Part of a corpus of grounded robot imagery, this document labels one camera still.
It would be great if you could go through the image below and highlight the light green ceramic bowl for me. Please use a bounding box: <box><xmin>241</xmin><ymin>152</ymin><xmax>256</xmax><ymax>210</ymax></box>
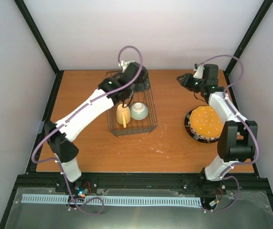
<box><xmin>130</xmin><ymin>102</ymin><xmax>148</xmax><ymax>120</ymax></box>

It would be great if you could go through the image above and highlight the yellow ceramic mug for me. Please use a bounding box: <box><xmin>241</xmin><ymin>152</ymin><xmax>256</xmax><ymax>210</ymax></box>
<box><xmin>116</xmin><ymin>104</ymin><xmax>131</xmax><ymax>128</ymax></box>

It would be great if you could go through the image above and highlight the grey wire dish rack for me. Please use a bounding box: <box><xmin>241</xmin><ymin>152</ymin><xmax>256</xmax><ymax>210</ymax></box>
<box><xmin>105</xmin><ymin>66</ymin><xmax>158</xmax><ymax>136</ymax></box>

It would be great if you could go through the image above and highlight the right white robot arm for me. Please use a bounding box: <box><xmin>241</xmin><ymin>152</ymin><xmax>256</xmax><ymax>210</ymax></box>
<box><xmin>177</xmin><ymin>64</ymin><xmax>259</xmax><ymax>186</ymax></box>

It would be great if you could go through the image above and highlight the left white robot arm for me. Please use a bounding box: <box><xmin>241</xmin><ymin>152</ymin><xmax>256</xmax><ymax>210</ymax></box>
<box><xmin>44</xmin><ymin>61</ymin><xmax>148</xmax><ymax>192</ymax></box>

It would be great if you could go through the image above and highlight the black striped plate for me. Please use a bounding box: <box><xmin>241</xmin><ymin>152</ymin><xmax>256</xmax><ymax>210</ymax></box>
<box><xmin>184</xmin><ymin>110</ymin><xmax>219</xmax><ymax>144</ymax></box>

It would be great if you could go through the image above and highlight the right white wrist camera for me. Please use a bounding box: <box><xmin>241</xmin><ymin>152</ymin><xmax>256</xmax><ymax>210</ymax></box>
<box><xmin>193</xmin><ymin>64</ymin><xmax>203</xmax><ymax>79</ymax></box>

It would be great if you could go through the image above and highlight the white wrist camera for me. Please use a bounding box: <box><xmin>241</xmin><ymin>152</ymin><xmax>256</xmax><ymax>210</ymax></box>
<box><xmin>193</xmin><ymin>64</ymin><xmax>203</xmax><ymax>79</ymax></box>
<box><xmin>118</xmin><ymin>60</ymin><xmax>136</xmax><ymax>72</ymax></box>

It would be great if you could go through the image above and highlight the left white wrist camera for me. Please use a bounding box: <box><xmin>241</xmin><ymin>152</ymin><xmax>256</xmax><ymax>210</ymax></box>
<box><xmin>118</xmin><ymin>60</ymin><xmax>136</xmax><ymax>72</ymax></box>

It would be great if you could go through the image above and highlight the right black frame post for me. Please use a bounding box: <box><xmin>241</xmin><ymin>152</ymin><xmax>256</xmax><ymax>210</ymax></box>
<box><xmin>224</xmin><ymin>0</ymin><xmax>273</xmax><ymax>74</ymax></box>

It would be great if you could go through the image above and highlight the black frame post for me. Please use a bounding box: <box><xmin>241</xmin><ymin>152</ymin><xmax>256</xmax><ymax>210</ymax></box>
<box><xmin>224</xmin><ymin>0</ymin><xmax>273</xmax><ymax>74</ymax></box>
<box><xmin>13</xmin><ymin>0</ymin><xmax>61</xmax><ymax>74</ymax></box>

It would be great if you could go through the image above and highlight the black aluminium frame rail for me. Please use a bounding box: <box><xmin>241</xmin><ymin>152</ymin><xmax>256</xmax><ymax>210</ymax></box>
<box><xmin>14</xmin><ymin>172</ymin><xmax>271</xmax><ymax>195</ymax></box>

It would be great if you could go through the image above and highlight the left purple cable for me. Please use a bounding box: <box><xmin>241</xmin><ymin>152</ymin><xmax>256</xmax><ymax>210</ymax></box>
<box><xmin>31</xmin><ymin>45</ymin><xmax>143</xmax><ymax>215</ymax></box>

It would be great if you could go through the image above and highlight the left black frame post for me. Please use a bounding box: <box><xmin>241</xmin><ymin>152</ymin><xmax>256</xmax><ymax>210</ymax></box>
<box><xmin>13</xmin><ymin>0</ymin><xmax>61</xmax><ymax>74</ymax></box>

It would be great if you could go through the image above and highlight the light blue slotted cable duct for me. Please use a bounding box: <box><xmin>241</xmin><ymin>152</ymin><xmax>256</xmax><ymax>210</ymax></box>
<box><xmin>21</xmin><ymin>194</ymin><xmax>201</xmax><ymax>208</ymax></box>

